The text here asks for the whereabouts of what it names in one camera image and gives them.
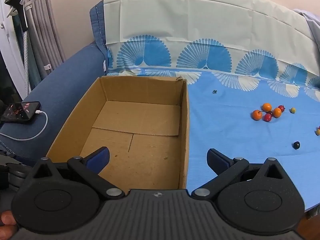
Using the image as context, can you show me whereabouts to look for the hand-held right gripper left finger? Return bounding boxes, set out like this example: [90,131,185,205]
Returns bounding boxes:
[26,147,125,201]

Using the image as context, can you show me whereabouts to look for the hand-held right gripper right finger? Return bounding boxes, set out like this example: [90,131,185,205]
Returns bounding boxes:
[191,148,289,202]

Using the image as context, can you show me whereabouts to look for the brown cardboard box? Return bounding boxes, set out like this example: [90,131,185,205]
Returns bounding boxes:
[46,76,190,190]

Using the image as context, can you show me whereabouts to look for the person's left hand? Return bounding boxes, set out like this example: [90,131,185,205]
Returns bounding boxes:
[0,211,19,240]

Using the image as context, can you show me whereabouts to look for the blue fan-printed cloth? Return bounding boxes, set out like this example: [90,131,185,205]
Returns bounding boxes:
[104,0,320,213]

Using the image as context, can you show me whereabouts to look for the black smartphone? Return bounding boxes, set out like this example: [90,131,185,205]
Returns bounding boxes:
[0,101,42,124]

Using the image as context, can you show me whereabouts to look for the blue sofa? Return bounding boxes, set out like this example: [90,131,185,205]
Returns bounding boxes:
[0,1,109,165]

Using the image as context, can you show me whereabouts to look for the grey curtain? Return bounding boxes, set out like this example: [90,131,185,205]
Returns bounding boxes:
[19,0,66,90]

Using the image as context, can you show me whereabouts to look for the grey cloth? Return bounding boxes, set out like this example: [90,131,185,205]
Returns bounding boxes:
[294,8,320,43]

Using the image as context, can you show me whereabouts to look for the white charging cable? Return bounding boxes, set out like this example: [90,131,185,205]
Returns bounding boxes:
[0,109,48,141]

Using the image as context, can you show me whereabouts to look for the braided steamer cable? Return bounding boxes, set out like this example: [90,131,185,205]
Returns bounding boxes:
[23,30,32,98]

